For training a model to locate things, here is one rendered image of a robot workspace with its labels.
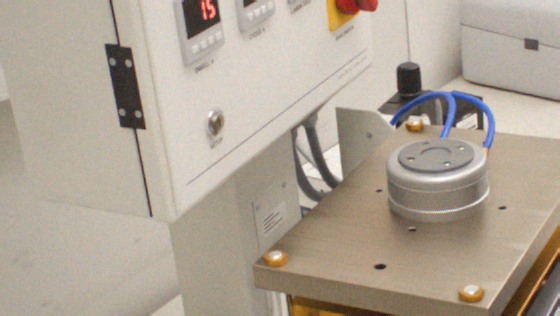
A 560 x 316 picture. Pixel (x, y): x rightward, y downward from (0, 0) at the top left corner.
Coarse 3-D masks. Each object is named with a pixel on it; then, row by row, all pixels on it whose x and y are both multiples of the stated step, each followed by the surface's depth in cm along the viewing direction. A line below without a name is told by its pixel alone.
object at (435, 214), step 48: (432, 96) 98; (384, 144) 95; (432, 144) 85; (480, 144) 93; (528, 144) 93; (336, 192) 87; (384, 192) 87; (432, 192) 80; (480, 192) 82; (528, 192) 84; (288, 240) 81; (336, 240) 80; (384, 240) 79; (432, 240) 79; (480, 240) 78; (528, 240) 78; (288, 288) 77; (336, 288) 75; (384, 288) 73; (432, 288) 73; (480, 288) 71
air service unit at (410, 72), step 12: (408, 72) 109; (408, 84) 110; (420, 84) 110; (396, 96) 111; (408, 96) 110; (384, 108) 109; (396, 108) 108; (420, 108) 109; (432, 108) 112; (408, 120) 107; (432, 120) 112
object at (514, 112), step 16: (464, 80) 195; (496, 96) 187; (512, 96) 187; (528, 96) 186; (496, 112) 181; (512, 112) 180; (528, 112) 180; (544, 112) 179; (496, 128) 175; (512, 128) 174; (528, 128) 174; (544, 128) 173
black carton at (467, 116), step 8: (480, 96) 169; (456, 104) 167; (464, 104) 167; (472, 104) 168; (456, 112) 165; (464, 112) 167; (472, 112) 168; (480, 112) 170; (456, 120) 166; (464, 120) 167; (472, 120) 169; (480, 120) 170; (464, 128) 168; (472, 128) 169; (480, 128) 171
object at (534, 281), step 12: (552, 240) 88; (540, 252) 86; (552, 252) 86; (540, 264) 84; (552, 264) 85; (528, 276) 83; (540, 276) 83; (528, 288) 81; (540, 288) 83; (300, 300) 83; (312, 300) 83; (516, 300) 80; (528, 300) 80; (300, 312) 82; (312, 312) 82; (324, 312) 81; (336, 312) 81; (348, 312) 81; (360, 312) 80; (372, 312) 80; (384, 312) 80; (504, 312) 79; (516, 312) 79
